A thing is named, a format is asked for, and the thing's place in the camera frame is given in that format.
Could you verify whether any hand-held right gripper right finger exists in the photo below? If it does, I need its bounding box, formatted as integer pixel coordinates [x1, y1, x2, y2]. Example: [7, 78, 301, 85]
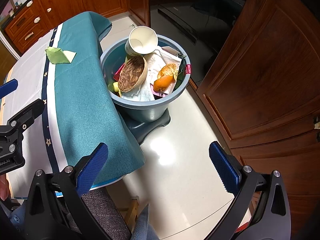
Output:
[207, 141, 292, 240]

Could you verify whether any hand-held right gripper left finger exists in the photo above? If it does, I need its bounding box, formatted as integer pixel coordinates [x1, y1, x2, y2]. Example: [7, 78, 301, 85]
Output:
[24, 142, 112, 240]

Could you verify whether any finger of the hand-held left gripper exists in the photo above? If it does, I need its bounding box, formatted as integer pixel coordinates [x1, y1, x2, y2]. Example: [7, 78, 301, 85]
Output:
[0, 79, 19, 98]
[7, 99, 45, 136]

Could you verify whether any light green paper packet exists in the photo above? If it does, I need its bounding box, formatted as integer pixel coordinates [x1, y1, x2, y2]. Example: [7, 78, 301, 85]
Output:
[45, 46, 77, 64]

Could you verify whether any blue-grey plastic bin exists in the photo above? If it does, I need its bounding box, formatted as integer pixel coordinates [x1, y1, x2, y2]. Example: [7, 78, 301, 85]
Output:
[99, 34, 192, 123]

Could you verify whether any white tissue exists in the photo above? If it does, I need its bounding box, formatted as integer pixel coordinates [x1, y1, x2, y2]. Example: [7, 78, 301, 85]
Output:
[120, 50, 182, 102]

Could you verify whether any pink cardboard box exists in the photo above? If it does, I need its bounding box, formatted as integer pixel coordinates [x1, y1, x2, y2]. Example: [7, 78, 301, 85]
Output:
[113, 62, 126, 82]

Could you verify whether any green leaf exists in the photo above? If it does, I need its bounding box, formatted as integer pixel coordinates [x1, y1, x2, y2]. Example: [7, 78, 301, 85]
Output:
[174, 66, 187, 91]

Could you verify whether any brown speckled bowl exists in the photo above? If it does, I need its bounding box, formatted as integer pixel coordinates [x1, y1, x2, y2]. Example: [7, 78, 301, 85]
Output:
[117, 55, 148, 92]

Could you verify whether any orange peel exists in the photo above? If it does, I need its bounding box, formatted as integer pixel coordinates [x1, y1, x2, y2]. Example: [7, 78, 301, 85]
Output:
[153, 63, 177, 92]

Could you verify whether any white paper cup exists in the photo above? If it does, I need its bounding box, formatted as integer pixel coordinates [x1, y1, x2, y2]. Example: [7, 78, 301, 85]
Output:
[125, 26, 158, 56]

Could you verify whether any person's left hand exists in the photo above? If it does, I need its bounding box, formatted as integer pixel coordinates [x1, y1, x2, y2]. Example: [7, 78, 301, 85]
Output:
[0, 174, 8, 201]

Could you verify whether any teal striped tablecloth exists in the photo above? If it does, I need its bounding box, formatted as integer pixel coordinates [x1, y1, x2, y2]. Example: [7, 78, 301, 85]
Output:
[0, 11, 145, 198]

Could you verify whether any dark teal plastic base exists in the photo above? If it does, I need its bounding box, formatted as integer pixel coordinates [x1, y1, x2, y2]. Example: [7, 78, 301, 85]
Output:
[125, 110, 172, 145]

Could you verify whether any person's blue clothing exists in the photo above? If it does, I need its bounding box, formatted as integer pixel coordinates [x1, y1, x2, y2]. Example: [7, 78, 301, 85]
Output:
[130, 204, 160, 240]

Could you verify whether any wooden kitchen cabinet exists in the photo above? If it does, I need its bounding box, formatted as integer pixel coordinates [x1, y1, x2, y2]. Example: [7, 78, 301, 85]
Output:
[4, 0, 320, 240]

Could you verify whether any black built-in oven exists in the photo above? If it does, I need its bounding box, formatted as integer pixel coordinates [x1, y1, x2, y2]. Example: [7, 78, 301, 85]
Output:
[149, 0, 248, 83]

